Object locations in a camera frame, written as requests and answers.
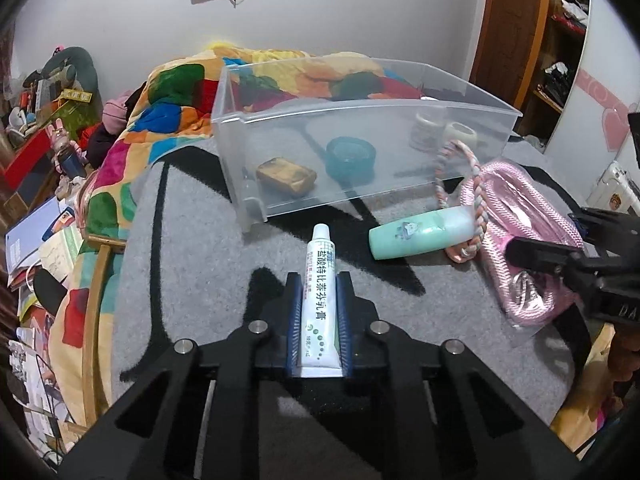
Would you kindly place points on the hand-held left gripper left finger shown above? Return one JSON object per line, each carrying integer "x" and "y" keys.
{"x": 294, "y": 325}

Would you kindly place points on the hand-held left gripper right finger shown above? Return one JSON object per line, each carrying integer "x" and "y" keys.
{"x": 345, "y": 325}

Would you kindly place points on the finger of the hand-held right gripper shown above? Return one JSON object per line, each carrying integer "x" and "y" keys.
{"x": 537, "y": 254}
{"x": 607, "y": 222}

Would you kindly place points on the white ointment tube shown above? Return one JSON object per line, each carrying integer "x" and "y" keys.
{"x": 320, "y": 305}

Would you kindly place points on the clear plastic storage bin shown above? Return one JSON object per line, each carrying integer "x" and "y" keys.
{"x": 305, "y": 125}

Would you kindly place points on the person's right hand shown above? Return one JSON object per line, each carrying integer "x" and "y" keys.
{"x": 625, "y": 360}

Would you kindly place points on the white case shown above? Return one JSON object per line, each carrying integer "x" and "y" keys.
{"x": 614, "y": 185}

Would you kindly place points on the grey mat with black pattern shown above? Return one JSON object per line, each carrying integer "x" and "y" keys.
{"x": 200, "y": 260}

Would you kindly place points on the mint green bottle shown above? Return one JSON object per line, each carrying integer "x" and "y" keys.
{"x": 420, "y": 232}

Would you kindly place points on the white panel with pink bow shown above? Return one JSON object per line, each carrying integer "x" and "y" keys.
{"x": 595, "y": 90}

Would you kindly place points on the plain white tape roll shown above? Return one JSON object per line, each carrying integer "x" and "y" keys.
{"x": 461, "y": 132}

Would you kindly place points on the yellow-brown soap bar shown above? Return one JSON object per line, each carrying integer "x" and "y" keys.
{"x": 286, "y": 176}

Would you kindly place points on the teal tape roll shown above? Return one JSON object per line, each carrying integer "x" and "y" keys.
{"x": 350, "y": 160}

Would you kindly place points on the patterned white tape roll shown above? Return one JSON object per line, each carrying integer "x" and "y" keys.
{"x": 426, "y": 131}

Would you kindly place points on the wooden shelf with clutter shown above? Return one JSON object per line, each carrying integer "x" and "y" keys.
{"x": 562, "y": 45}

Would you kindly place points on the brown wooden door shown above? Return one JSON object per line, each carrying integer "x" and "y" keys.
{"x": 510, "y": 30}

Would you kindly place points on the colourful patchwork blanket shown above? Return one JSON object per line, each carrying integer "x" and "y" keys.
{"x": 165, "y": 110}

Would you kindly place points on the pile of books and papers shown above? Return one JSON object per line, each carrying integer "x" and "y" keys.
{"x": 42, "y": 240}

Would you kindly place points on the pink knitted hat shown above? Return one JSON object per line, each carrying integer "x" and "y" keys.
{"x": 116, "y": 112}

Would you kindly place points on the pink bunny figure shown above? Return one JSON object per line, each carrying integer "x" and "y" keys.
{"x": 62, "y": 145}

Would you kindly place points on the red box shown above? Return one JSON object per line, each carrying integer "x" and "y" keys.
{"x": 27, "y": 157}

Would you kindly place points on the grey-green plush toy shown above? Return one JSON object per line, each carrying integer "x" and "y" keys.
{"x": 75, "y": 67}

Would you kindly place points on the wooden chair frame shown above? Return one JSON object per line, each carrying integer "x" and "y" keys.
{"x": 92, "y": 320}

